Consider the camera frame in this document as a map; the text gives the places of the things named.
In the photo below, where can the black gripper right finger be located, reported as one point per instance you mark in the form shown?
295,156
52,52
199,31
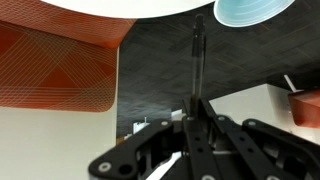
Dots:
266,150

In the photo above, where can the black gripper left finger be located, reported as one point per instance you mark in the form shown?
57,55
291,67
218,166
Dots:
140,143

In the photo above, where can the black pen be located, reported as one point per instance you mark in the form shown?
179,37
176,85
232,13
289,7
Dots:
198,56

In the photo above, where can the blue plastic cup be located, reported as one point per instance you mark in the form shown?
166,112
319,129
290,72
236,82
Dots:
250,11

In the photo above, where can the orange patterned corner sofa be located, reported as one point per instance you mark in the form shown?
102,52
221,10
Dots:
56,66

